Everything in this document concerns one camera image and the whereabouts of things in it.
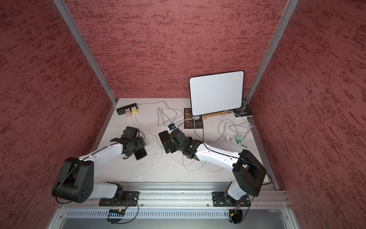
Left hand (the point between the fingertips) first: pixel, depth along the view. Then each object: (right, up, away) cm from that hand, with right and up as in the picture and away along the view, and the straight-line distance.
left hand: (138, 148), depth 91 cm
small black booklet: (+77, +24, +22) cm, 84 cm away
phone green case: (+17, +5, +6) cm, 18 cm away
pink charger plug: (-15, +23, +19) cm, 33 cm away
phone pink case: (+2, -3, -2) cm, 4 cm away
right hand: (+22, +5, -8) cm, 24 cm away
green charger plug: (+67, +6, 0) cm, 67 cm away
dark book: (+35, +16, +15) cm, 42 cm away
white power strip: (+62, +5, +4) cm, 63 cm away
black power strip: (-20, +25, +19) cm, 37 cm away
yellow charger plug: (-10, +25, +20) cm, 34 cm away
